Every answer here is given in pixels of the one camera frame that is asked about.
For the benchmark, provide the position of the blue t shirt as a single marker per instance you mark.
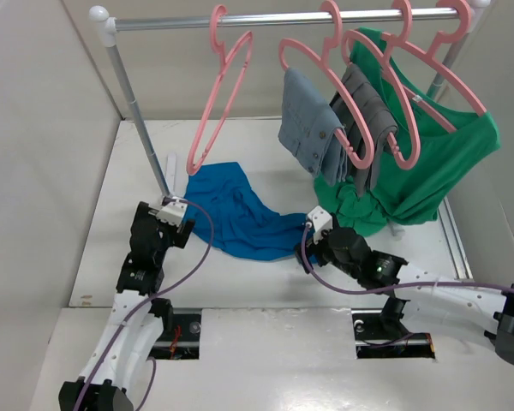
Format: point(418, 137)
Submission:
point(234, 219)

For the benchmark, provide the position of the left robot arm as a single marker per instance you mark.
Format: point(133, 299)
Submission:
point(138, 316)

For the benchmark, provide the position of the metal clothes rack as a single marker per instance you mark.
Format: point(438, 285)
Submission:
point(108, 27)

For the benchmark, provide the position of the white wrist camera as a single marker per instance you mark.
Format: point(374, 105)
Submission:
point(320, 219)
point(172, 211)

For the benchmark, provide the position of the pink hanger with grey trousers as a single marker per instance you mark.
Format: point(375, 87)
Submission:
point(384, 59)

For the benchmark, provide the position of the pink hanger with jeans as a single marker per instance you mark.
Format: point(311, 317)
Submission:
point(322, 63)

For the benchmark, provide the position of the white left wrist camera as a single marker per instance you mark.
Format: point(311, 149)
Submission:
point(172, 211)

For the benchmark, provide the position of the pink hanger with green shirt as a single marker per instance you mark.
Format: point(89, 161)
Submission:
point(444, 47)

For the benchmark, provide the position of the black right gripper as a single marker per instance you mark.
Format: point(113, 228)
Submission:
point(315, 247)

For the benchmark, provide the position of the dark grey trousers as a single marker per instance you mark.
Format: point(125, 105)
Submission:
point(378, 118)

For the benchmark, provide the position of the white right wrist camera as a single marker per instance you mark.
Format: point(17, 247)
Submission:
point(320, 219)

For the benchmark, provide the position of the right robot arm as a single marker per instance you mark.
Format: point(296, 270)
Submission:
point(481, 313)

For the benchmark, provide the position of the green t shirt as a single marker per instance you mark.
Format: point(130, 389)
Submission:
point(452, 143)

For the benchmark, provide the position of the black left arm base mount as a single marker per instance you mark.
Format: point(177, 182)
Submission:
point(180, 338)

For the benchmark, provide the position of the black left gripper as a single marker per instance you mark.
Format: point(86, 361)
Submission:
point(177, 233)

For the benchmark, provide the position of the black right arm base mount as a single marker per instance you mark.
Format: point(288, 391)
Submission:
point(380, 334)

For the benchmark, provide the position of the light blue denim jeans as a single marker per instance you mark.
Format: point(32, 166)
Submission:
point(308, 129)

